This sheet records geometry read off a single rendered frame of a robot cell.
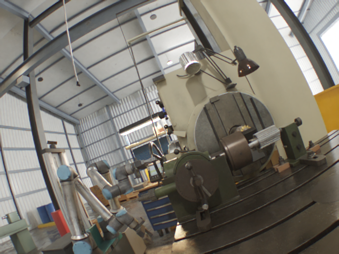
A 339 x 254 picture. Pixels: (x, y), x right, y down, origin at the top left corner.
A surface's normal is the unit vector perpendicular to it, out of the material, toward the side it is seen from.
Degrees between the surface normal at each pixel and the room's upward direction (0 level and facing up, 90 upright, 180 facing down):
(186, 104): 90
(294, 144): 90
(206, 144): 90
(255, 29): 90
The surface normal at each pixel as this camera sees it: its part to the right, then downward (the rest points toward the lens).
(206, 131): -0.12, -0.09
